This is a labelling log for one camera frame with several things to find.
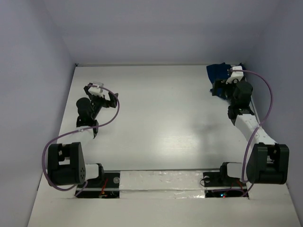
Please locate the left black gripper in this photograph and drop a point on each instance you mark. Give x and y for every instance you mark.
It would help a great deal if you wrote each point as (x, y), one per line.
(102, 99)

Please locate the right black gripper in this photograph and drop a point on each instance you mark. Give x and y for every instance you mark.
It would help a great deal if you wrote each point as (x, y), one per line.
(218, 84)

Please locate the blue t shirt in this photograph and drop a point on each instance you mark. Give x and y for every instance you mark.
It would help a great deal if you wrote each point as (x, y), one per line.
(221, 72)

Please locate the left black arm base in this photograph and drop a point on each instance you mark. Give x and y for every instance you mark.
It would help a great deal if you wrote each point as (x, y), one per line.
(108, 188)

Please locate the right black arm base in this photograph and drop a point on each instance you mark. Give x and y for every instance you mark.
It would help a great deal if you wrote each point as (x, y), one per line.
(218, 186)

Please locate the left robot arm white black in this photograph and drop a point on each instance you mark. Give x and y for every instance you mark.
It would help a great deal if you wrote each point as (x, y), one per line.
(63, 160)

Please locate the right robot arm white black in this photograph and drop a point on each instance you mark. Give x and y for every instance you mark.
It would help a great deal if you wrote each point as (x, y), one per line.
(265, 161)

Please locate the silver foil tape strip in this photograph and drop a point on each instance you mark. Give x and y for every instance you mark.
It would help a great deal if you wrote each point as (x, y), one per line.
(161, 185)

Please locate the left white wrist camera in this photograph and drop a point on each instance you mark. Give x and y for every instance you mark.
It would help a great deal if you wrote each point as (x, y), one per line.
(96, 89)

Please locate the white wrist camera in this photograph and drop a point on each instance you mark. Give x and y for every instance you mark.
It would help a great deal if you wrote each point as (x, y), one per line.
(96, 89)
(236, 74)

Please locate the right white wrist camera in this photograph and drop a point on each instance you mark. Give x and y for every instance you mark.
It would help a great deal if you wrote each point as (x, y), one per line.
(236, 74)

